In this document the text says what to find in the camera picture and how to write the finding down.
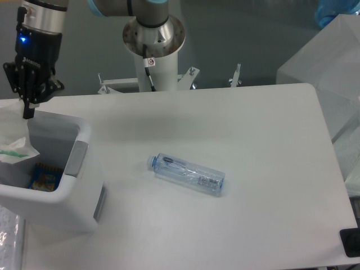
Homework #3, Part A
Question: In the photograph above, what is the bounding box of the middle table clamp bracket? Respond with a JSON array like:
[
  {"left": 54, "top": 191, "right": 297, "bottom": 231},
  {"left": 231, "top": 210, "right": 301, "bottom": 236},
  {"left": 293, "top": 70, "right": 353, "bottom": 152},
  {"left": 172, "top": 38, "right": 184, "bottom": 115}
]
[{"left": 177, "top": 66, "right": 200, "bottom": 90}]

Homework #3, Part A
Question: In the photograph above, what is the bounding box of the table clamp screw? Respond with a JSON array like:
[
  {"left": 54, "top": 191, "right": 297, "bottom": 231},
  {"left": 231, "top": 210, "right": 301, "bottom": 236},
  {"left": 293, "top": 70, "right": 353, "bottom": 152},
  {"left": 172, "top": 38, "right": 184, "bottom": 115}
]
[
  {"left": 97, "top": 73, "right": 110, "bottom": 95},
  {"left": 229, "top": 63, "right": 242, "bottom": 88}
]

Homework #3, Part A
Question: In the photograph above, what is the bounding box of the blue snack packet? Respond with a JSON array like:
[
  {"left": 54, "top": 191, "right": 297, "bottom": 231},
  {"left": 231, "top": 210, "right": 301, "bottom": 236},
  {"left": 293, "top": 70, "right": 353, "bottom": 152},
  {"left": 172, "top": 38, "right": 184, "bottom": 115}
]
[{"left": 28, "top": 163, "right": 64, "bottom": 192}]

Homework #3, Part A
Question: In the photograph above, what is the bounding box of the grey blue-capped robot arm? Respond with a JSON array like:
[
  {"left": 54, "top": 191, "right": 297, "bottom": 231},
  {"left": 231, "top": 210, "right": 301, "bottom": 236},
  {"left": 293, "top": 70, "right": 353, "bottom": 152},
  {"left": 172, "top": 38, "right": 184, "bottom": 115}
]
[{"left": 3, "top": 1, "right": 169, "bottom": 119}]

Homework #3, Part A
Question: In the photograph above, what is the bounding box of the black device at edge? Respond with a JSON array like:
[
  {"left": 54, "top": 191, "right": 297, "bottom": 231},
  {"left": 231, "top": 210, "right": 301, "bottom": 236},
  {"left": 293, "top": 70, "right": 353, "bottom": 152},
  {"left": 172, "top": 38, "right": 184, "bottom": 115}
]
[{"left": 340, "top": 228, "right": 359, "bottom": 258}]

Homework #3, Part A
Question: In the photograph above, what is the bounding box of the left table clamp screw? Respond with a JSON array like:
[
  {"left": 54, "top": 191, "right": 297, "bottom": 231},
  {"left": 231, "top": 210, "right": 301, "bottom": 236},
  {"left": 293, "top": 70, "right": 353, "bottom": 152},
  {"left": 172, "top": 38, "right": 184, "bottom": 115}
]
[{"left": 97, "top": 73, "right": 110, "bottom": 95}]

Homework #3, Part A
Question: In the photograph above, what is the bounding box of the translucent plastic cover box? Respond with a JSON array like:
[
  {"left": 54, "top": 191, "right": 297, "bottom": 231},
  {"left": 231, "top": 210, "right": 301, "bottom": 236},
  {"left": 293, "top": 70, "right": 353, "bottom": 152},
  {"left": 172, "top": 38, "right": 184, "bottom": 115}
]
[{"left": 276, "top": 15, "right": 359, "bottom": 197}]

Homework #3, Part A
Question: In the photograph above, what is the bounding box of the clear bubble wrap sheet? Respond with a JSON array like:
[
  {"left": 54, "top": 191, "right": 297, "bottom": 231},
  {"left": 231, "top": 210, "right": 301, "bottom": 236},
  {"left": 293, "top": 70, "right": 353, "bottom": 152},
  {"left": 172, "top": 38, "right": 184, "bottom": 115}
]
[{"left": 1, "top": 206, "right": 25, "bottom": 269}]

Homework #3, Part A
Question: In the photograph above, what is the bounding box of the white plastic trash can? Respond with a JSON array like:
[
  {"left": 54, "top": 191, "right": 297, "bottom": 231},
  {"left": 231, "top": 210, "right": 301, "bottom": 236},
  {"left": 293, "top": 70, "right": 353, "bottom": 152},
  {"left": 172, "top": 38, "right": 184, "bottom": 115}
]
[{"left": 1, "top": 107, "right": 104, "bottom": 232}]

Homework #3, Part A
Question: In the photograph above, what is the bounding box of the clear plastic water bottle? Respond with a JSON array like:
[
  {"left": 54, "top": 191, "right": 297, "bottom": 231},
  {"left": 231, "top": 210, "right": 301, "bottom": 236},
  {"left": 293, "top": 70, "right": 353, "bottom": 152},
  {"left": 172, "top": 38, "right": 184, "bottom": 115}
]
[{"left": 147, "top": 153, "right": 226, "bottom": 197}]

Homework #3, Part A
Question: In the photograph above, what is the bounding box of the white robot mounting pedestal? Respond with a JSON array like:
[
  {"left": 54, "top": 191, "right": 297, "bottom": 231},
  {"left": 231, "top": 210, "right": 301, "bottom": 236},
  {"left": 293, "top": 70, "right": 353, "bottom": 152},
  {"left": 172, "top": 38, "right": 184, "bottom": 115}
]
[{"left": 97, "top": 13, "right": 201, "bottom": 95}]

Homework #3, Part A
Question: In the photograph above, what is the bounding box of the white tissue wrapper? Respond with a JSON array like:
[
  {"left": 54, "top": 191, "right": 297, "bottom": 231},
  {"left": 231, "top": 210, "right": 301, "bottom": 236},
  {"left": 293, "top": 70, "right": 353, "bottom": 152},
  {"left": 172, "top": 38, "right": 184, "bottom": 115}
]
[{"left": 1, "top": 101, "right": 39, "bottom": 164}]

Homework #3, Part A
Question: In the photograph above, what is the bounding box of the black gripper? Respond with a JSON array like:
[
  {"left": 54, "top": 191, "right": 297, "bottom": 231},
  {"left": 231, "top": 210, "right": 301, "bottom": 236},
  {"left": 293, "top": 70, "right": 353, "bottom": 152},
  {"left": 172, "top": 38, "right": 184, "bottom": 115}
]
[{"left": 3, "top": 24, "right": 65, "bottom": 119}]

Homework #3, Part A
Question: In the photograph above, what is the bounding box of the right table clamp screw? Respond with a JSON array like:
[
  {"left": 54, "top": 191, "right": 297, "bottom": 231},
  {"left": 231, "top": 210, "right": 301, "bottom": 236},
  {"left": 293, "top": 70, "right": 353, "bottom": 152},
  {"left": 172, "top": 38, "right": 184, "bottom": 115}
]
[{"left": 229, "top": 63, "right": 242, "bottom": 88}]

